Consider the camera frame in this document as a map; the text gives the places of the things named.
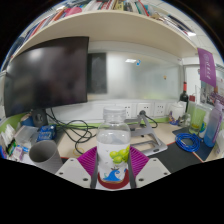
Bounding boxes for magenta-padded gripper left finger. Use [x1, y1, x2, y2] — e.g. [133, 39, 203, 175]
[54, 146, 99, 190]

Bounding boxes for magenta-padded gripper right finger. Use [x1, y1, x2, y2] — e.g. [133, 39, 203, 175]
[128, 146, 172, 189]

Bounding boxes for clear plastic drink bottle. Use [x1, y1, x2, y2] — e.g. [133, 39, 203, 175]
[96, 106, 132, 184]

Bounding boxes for purple translucent water bottle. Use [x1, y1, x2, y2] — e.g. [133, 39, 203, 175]
[203, 99, 224, 148]

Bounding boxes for black desk mat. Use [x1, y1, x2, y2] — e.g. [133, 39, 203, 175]
[148, 128, 214, 174]

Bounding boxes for silver laptop stand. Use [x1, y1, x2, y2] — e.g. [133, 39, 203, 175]
[124, 110, 169, 157]

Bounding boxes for grey cup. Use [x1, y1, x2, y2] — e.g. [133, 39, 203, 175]
[28, 139, 64, 175]

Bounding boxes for flat round red coaster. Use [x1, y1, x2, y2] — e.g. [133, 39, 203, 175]
[97, 168, 131, 190]

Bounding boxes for small blue printed box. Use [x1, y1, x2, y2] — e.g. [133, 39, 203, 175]
[36, 124, 57, 143]

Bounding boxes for clear plastic box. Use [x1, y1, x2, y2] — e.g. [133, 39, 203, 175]
[13, 124, 39, 148]

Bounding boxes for green drinking glass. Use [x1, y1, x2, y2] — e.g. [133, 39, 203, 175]
[189, 104, 208, 135]

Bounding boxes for stack of white tissues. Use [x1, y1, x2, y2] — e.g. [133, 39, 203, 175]
[0, 123, 16, 148]

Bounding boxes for dark wine bottle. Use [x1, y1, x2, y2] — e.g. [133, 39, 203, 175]
[179, 81, 190, 113]

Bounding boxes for black computer monitor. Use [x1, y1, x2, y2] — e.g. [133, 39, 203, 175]
[3, 35, 90, 128]

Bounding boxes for purple hanging pennant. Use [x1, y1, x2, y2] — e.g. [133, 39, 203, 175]
[197, 47, 218, 88]

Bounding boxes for shelf unit with books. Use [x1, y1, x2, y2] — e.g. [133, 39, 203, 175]
[1, 0, 201, 59]

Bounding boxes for black cable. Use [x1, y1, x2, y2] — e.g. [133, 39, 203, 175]
[46, 108, 99, 156]

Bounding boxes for blue coiled cable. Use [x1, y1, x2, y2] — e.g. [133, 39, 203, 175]
[174, 132, 203, 153]

